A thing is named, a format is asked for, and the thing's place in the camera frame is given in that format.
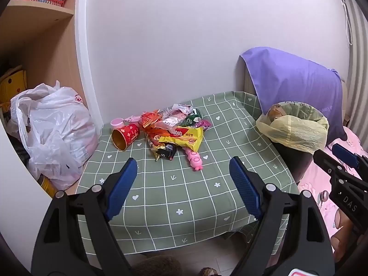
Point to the magenta candy wrapper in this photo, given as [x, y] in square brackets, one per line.
[204, 124]

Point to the purple pillow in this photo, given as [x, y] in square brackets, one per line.
[287, 74]

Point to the small pink cup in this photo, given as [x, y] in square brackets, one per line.
[116, 123]

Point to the yellow wafer packet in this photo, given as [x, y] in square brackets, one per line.
[184, 136]

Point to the pink floral blanket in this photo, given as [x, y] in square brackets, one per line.
[316, 178]

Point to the black waste bin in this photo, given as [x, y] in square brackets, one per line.
[293, 161]

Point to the wooden shelf unit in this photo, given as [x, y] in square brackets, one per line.
[43, 49]

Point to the yellow tin can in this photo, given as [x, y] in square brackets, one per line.
[47, 185]

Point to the yellow plastic bin liner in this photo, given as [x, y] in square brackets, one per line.
[293, 133]

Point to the red paper cup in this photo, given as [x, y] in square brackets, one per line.
[129, 133]

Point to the brown fuzzy slipper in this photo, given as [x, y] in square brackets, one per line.
[156, 266]
[210, 271]

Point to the pink caterpillar toy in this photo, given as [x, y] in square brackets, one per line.
[194, 158]

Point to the person's right hand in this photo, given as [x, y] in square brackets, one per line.
[342, 230]

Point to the silver pink foil wrapper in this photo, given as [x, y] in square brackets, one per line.
[172, 118]

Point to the green white milk carton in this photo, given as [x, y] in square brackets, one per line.
[195, 118]

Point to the dark snack wrapper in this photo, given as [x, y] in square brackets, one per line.
[166, 152]

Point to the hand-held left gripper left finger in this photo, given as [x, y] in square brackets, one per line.
[123, 184]

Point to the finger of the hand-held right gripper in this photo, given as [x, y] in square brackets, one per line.
[345, 153]
[327, 162]

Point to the green checked tablecloth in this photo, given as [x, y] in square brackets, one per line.
[172, 195]

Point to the orange snack packet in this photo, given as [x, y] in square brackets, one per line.
[155, 135]

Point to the white plastic bag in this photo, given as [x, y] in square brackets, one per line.
[57, 126]

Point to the small pink wrapper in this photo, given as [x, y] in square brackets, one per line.
[132, 118]

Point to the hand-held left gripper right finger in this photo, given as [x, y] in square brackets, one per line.
[244, 184]

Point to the yellow box on shelf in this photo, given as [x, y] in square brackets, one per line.
[13, 84]

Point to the beige bed headboard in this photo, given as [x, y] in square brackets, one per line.
[247, 83]

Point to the beige pleated curtain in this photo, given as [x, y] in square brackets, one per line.
[359, 49]

